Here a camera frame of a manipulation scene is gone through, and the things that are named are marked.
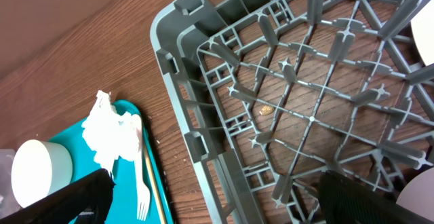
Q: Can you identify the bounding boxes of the white napkin top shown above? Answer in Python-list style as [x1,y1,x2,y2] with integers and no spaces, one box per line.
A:
[82,90,142,173]

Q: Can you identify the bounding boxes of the large white plate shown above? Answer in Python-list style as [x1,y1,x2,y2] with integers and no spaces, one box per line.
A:
[411,0,433,66]

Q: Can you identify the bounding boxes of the wooden chopstick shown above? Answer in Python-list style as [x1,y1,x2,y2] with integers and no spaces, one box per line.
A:
[143,139,167,224]

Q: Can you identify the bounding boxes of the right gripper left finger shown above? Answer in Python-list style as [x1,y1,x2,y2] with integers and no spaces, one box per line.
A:
[1,168,115,224]

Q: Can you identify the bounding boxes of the grey dishwasher rack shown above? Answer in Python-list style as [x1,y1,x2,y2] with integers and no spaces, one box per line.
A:
[150,0,433,223]

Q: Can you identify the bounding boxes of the white bowl with peanuts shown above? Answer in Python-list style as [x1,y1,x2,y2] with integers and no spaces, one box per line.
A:
[11,139,73,208]

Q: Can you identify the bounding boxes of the stray peanut in rack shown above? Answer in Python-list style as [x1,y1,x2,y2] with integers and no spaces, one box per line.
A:
[259,105,275,116]

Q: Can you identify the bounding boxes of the pink bowl with food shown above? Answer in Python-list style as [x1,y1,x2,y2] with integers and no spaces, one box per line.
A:
[396,168,434,221]

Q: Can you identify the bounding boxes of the teal serving tray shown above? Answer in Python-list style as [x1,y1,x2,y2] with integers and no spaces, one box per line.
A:
[49,121,174,224]

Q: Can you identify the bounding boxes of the white plastic fork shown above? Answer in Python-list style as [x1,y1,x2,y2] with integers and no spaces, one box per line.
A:
[133,114,151,221]

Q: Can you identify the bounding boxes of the clear plastic bin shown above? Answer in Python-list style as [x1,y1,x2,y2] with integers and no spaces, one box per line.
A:
[0,149,20,218]

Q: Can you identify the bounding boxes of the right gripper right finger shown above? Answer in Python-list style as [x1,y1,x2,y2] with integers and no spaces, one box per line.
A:
[318,170,433,224]

